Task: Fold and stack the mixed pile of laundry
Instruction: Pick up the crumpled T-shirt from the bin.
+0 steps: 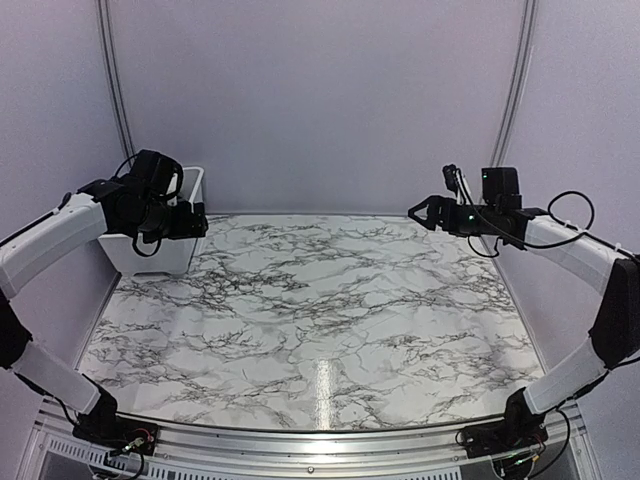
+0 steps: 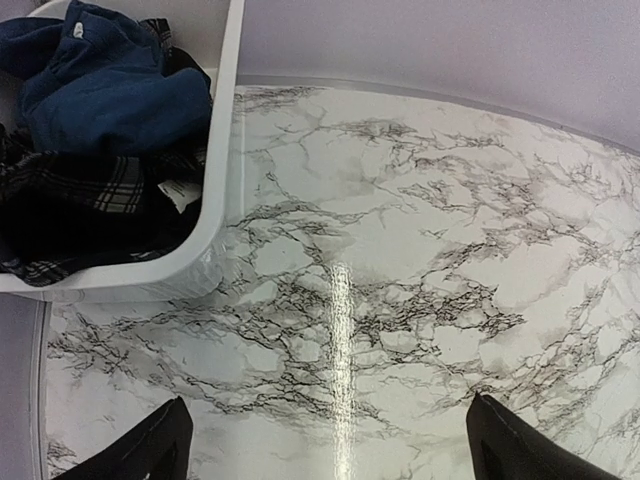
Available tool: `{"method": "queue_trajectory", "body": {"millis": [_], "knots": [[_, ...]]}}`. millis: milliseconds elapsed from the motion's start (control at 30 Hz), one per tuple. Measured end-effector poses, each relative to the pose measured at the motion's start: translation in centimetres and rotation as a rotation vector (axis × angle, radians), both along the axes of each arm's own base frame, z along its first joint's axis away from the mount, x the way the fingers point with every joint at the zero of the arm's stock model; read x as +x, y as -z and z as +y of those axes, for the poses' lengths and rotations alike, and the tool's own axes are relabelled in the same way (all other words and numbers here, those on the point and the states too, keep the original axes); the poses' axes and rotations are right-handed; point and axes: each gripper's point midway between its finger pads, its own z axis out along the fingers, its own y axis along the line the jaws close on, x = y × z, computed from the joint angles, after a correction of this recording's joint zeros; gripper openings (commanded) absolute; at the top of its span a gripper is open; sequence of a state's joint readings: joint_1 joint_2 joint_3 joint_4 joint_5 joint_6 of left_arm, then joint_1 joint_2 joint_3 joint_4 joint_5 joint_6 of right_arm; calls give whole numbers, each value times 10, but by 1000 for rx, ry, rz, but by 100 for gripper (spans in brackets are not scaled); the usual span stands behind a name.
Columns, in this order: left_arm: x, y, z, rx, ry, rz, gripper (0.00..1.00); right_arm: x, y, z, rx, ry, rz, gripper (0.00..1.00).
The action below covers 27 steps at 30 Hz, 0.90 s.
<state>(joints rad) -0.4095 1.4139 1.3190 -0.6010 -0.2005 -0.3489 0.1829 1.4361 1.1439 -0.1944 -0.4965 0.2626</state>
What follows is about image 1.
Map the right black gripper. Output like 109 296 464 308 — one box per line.
408 195 499 237

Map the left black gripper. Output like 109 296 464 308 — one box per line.
126 196 208 243

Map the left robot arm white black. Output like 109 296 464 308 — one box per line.
1 150 208 445

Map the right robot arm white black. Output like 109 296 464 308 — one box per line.
408 164 639 448

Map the white plastic laundry bin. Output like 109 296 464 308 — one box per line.
97 166 207 279

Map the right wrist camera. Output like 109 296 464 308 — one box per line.
442 164 469 205

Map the right aluminium corner post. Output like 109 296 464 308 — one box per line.
490 0 538 167

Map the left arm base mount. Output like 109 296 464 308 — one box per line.
72 416 159 456

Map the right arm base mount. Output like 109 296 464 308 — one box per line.
455 420 548 459

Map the aluminium front rail frame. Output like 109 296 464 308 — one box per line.
16 400 604 479

